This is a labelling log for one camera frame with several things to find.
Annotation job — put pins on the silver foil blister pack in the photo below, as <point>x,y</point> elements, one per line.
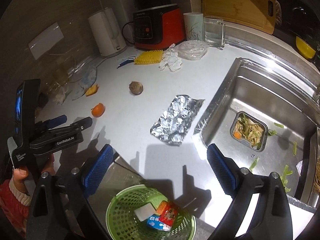
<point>175,122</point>

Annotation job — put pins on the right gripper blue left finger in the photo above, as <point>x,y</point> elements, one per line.
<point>95,168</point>

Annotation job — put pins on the clear plastic bag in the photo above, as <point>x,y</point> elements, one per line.
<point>192,50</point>

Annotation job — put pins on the white electric kettle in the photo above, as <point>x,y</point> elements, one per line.
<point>107,33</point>

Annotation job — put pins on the yellow bowl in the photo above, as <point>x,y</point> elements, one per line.
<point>304,49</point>

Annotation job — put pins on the wooden cutting board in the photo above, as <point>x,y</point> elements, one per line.
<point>256,14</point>

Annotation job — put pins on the crumpled white paper tissue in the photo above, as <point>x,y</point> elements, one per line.
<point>170,59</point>

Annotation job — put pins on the glass jars cluster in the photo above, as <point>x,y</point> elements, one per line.
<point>74,77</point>

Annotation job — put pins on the white wall socket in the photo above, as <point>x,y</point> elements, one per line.
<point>45,40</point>

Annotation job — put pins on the white paper piece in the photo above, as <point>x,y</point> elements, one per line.
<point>144,212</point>

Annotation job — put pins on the small crumpled white tissue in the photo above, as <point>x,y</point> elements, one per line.
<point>60,97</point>

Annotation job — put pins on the person's left hand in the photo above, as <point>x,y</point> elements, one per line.
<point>21,174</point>

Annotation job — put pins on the yellow bristle scrub brush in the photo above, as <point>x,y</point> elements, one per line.
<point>149,57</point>

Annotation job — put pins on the red snack wrapper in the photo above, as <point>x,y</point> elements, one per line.
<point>167,212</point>

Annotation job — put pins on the red black blender base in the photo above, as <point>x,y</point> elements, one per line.
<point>157,24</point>

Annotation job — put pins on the stainless steel sink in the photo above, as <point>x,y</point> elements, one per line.
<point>264,92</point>

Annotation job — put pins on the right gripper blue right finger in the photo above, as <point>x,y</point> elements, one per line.
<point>219,165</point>

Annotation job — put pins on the green vegetable scraps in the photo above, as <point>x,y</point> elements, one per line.
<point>279,154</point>

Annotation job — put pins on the blue white paper packet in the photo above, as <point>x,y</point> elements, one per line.
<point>130,59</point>

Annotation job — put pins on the blue white carton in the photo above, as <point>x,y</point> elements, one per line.
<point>160,223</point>

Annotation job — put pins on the green plastic trash basket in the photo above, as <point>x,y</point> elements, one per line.
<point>122,223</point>

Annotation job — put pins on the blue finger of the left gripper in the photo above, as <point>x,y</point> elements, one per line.
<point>77,126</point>
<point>52,123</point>

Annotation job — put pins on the yellow peel piece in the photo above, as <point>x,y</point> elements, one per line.
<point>92,90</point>

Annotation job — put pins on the clear glass mug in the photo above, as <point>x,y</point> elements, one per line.
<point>214,32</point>

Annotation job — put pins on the metal tray with food scraps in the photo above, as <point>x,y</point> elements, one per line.
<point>249,131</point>

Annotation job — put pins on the phone mounted on gripper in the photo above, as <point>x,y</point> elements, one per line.
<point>25,105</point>

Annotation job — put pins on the orange mandarin peel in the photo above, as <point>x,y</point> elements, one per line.
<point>98,110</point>

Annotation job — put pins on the white ceramic cup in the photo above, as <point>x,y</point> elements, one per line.
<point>194,26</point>

